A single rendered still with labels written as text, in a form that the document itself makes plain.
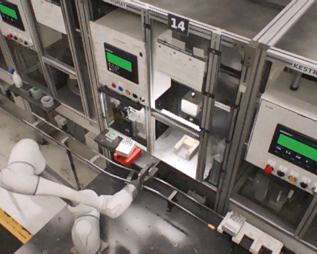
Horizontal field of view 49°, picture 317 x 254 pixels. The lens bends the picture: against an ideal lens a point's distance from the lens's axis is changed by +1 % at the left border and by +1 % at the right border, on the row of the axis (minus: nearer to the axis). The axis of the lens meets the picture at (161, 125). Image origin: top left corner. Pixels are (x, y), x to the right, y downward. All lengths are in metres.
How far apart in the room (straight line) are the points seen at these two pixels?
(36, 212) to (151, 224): 1.38
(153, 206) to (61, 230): 0.64
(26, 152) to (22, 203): 1.70
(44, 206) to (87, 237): 1.39
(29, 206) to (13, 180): 1.72
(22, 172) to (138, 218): 0.95
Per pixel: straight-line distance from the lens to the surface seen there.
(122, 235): 2.43
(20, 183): 1.85
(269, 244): 2.25
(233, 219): 2.22
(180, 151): 2.53
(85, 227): 2.18
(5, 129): 4.33
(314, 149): 1.70
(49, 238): 2.52
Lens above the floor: 2.83
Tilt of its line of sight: 45 degrees down
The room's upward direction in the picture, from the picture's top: straight up
